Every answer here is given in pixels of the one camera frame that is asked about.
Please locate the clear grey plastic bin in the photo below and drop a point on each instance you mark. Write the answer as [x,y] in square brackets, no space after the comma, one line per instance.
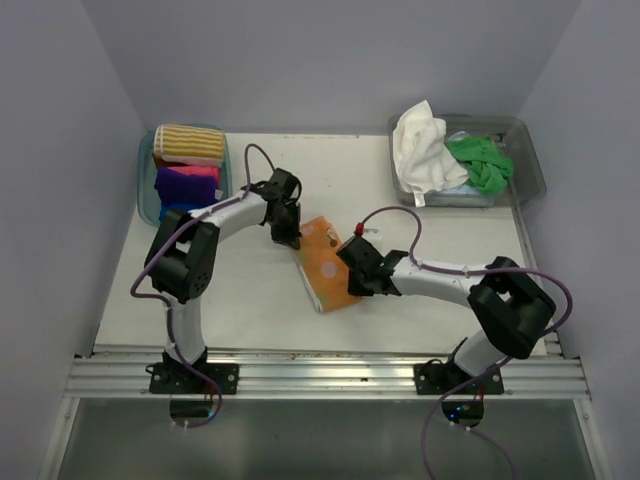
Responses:
[513,138]

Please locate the white towel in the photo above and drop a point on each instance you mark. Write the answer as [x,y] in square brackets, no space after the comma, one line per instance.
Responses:
[423,164]

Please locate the aluminium mounting rail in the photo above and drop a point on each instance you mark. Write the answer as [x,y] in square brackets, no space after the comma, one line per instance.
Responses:
[119,371]

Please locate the blue-green plastic bin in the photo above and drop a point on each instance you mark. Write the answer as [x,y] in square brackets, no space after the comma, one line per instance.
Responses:
[148,201]

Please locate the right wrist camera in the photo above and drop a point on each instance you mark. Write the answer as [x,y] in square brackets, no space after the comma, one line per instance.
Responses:
[372,235]

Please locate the blue rolled towel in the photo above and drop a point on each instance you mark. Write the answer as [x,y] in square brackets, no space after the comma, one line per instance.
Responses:
[166,207]

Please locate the pink rolled towel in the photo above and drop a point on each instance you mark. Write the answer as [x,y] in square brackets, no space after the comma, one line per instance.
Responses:
[204,171]

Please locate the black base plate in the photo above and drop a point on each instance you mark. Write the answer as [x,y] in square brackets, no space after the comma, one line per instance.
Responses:
[437,378]
[175,379]

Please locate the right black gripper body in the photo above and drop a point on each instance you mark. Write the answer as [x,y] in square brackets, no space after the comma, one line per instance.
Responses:
[357,285]

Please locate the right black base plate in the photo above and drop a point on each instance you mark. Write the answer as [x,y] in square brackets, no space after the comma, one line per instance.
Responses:
[437,378]

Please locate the purple towel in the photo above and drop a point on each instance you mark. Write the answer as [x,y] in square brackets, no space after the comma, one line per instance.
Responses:
[174,187]

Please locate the orange patterned towel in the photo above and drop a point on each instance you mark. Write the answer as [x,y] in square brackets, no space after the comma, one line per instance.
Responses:
[324,275]

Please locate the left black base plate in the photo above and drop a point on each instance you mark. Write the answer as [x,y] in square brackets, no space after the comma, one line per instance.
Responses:
[175,379]

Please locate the green towel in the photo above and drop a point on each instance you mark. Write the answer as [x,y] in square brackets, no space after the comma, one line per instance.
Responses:
[489,169]

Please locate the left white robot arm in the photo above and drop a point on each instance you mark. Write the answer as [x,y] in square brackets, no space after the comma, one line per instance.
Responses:
[181,259]

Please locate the yellow striped rolled towel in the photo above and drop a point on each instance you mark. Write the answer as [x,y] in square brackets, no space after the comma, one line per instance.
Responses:
[189,145]

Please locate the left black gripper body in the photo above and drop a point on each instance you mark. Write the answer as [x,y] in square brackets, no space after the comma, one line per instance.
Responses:
[286,228]

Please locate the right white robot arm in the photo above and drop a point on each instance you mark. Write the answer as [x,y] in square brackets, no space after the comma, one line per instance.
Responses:
[511,309]

